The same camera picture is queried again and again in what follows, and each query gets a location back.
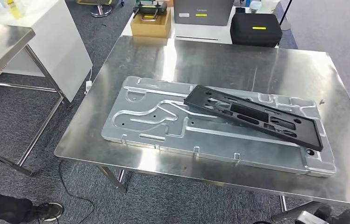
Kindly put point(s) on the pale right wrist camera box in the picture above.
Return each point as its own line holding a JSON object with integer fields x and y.
{"x": 309, "y": 219}

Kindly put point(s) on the silver stamped metal panel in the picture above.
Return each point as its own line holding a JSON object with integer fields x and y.
{"x": 150, "y": 130}

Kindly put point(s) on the chrome round pedestal base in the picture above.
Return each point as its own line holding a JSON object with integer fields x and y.
{"x": 100, "y": 10}

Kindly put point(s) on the black plastic panel part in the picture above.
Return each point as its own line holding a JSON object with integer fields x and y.
{"x": 309, "y": 134}

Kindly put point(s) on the brown cardboard box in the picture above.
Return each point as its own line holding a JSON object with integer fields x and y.
{"x": 150, "y": 30}

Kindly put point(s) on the white cabinet panel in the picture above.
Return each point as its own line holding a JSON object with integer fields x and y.
{"x": 57, "y": 46}

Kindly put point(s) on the person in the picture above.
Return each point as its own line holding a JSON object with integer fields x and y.
{"x": 1, "y": 207}

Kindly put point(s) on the white power plug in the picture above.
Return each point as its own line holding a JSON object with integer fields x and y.
{"x": 88, "y": 86}

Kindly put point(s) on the clear bottle yellow label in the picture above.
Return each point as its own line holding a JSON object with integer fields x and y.
{"x": 14, "y": 8}

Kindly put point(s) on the stainless steel workbench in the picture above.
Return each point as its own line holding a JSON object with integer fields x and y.
{"x": 224, "y": 61}

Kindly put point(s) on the white table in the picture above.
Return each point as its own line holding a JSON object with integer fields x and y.
{"x": 193, "y": 32}

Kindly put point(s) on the flat black object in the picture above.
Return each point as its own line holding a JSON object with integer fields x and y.
{"x": 255, "y": 37}

